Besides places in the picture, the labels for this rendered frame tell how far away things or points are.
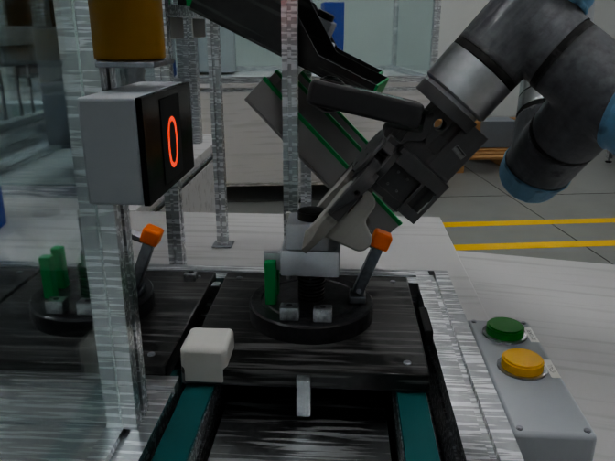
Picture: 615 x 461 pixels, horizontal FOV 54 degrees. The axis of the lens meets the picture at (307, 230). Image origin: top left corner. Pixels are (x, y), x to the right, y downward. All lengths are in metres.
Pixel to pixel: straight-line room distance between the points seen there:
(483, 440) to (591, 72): 0.33
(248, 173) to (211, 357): 4.02
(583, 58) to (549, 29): 0.04
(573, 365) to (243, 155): 3.87
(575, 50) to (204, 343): 0.43
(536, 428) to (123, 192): 0.39
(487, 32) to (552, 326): 0.51
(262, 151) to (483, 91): 4.00
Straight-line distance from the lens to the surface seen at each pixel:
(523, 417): 0.58
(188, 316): 0.71
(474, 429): 0.56
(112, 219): 0.48
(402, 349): 0.64
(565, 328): 0.98
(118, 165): 0.41
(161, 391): 0.61
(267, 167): 4.58
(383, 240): 0.65
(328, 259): 0.65
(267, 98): 0.87
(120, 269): 0.49
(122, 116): 0.40
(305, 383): 0.59
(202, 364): 0.61
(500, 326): 0.70
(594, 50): 0.61
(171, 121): 0.46
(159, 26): 0.45
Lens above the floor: 1.28
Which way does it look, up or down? 19 degrees down
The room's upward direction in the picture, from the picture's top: straight up
